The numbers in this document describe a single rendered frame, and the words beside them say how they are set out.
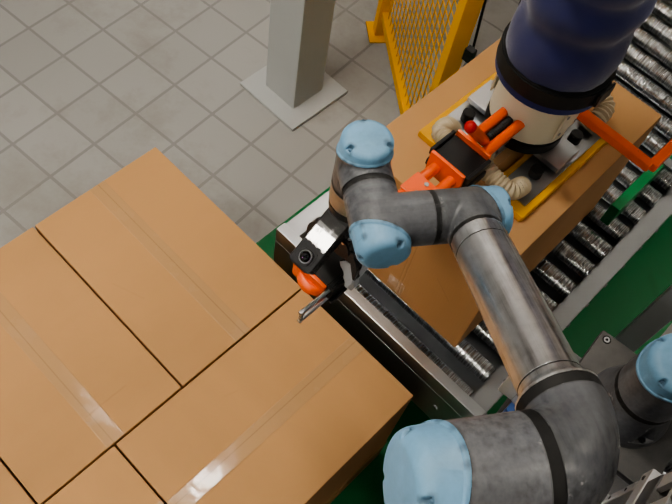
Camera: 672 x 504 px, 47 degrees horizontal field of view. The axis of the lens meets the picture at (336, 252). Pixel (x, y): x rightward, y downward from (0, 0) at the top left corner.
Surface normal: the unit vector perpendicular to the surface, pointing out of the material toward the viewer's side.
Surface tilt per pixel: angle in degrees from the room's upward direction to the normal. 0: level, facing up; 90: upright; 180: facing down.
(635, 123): 0
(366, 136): 0
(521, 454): 3
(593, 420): 23
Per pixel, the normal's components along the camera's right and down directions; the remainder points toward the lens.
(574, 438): 0.20, -0.65
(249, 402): 0.11, -0.49
